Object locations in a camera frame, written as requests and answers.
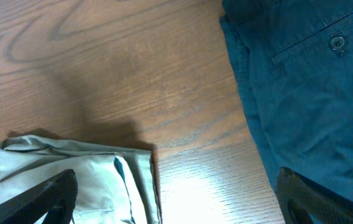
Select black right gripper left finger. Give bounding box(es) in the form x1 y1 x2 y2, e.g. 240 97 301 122
0 169 78 224

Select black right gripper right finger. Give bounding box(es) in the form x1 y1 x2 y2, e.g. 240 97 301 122
275 167 353 224

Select khaki beige shorts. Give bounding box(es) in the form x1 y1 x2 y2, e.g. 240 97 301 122
0 135 162 223

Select navy blue shorts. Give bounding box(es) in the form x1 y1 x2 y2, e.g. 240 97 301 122
220 0 353 201

